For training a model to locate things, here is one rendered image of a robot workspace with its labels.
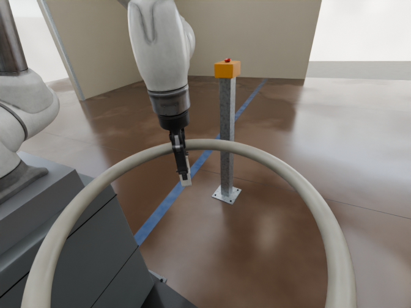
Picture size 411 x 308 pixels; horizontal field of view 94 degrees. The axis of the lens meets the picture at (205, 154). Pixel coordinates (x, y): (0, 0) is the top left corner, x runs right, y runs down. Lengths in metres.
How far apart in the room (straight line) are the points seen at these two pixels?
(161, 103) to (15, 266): 0.54
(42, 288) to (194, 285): 1.05
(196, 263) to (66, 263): 0.81
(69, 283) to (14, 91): 0.61
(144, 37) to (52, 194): 0.53
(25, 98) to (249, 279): 1.33
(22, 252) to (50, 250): 0.31
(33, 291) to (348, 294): 0.40
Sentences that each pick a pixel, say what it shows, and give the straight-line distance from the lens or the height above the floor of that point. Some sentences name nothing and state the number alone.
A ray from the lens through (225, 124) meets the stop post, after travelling 1.34.
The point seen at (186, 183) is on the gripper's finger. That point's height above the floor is 0.87.
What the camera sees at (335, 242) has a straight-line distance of 0.36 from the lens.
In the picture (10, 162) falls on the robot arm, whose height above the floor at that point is 0.97.
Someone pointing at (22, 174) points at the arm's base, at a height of 0.92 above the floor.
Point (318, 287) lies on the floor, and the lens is 1.45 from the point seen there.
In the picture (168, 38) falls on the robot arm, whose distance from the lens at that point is 0.39.
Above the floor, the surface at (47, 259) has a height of 0.97.
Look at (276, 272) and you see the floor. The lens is 1.42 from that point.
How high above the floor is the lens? 1.25
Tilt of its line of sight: 33 degrees down
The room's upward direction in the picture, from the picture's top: 4 degrees counter-clockwise
